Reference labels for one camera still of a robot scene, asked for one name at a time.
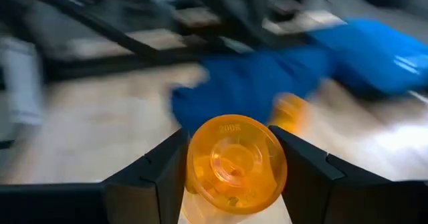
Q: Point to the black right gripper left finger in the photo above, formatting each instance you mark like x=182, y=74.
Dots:
x=133, y=197

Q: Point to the blue scrubs cloth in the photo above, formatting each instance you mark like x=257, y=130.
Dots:
x=250, y=83

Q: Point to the black table end frame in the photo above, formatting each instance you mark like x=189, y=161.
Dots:
x=117, y=63

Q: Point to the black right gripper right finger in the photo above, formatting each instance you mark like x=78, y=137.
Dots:
x=321, y=197

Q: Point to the orange pill bottle white cap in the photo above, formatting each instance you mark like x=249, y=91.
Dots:
x=289, y=112
x=234, y=164

